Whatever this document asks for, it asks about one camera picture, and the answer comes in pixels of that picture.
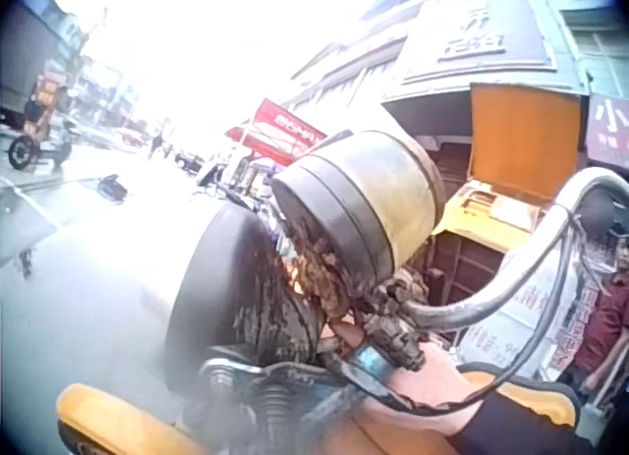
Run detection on grey building sign board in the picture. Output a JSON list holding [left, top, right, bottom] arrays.
[[381, 0, 591, 105]]

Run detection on red canopy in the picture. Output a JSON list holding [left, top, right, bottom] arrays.
[[224, 97, 328, 170]]

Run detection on dark parked car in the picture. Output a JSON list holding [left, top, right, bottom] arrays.
[[173, 149, 206, 174]]

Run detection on round motorcycle speedometer gauge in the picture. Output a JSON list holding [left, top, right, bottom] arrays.
[[270, 129, 447, 293]]

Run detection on parked loaded motorcycle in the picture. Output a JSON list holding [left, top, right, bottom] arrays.
[[6, 77, 76, 172]]

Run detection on muddy handlebar clamp bracket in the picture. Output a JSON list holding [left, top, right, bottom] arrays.
[[293, 238, 429, 373]]

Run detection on orange street stall cabinet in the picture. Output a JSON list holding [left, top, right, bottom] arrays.
[[428, 83, 585, 307]]

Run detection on chrome motorcycle handlebar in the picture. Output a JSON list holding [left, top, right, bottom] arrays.
[[400, 169, 629, 334]]

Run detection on grey truck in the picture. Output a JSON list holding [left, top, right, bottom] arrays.
[[0, 2, 65, 130]]

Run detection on blue metal bracket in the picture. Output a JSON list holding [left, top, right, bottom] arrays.
[[349, 345, 394, 380]]

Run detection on purple shop sign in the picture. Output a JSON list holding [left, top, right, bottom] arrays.
[[583, 92, 629, 170]]

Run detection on person's right hand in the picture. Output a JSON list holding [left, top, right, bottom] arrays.
[[327, 319, 477, 420]]

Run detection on black front fork springs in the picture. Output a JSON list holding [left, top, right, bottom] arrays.
[[195, 345, 320, 455]]

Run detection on white printed banner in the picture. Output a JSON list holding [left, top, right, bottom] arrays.
[[454, 256, 610, 380]]

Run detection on yellow motorcycle front fender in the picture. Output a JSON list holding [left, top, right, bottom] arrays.
[[55, 382, 210, 455]]

